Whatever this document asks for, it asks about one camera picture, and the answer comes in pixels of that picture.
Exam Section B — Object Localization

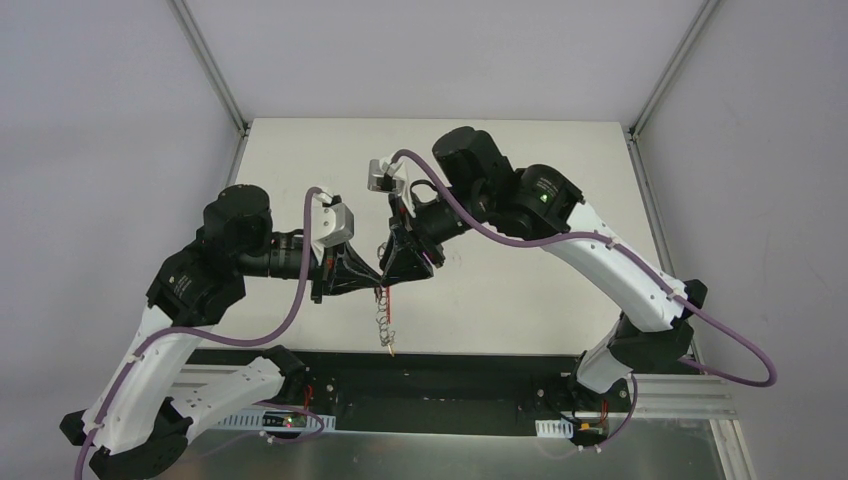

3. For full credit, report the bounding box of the metal frame post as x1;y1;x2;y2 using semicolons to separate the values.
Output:
628;0;723;142
167;0;249;137

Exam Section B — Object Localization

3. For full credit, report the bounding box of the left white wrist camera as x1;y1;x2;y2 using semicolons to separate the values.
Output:
309;186;355;261

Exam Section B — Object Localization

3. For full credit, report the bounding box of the right white cable duct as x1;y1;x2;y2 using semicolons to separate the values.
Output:
534;419;574;439

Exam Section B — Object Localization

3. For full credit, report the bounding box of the left metal frame post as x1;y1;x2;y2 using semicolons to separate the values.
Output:
167;0;249;137

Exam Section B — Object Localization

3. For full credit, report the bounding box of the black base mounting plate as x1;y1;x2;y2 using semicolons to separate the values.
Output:
218;349;684;439

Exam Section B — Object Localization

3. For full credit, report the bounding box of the right metal frame post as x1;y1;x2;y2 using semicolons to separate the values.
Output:
628;0;723;142

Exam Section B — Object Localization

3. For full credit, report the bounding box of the white cable duct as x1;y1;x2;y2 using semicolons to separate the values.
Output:
212;409;336;433
534;419;574;439

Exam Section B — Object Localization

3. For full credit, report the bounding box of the red keyring holder with rings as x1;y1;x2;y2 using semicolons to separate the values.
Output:
374;241;399;358

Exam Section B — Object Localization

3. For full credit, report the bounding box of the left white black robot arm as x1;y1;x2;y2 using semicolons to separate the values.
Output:
60;184;381;479

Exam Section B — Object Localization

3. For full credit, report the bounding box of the left white cable duct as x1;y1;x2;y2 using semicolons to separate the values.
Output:
212;409;336;433

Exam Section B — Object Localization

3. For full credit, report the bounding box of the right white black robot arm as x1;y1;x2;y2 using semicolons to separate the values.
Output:
367;126;708;410

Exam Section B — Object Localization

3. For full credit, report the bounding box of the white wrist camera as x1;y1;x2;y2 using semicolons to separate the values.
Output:
309;186;355;261
367;157;416;217

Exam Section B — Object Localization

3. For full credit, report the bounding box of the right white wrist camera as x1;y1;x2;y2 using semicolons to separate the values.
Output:
367;157;416;217

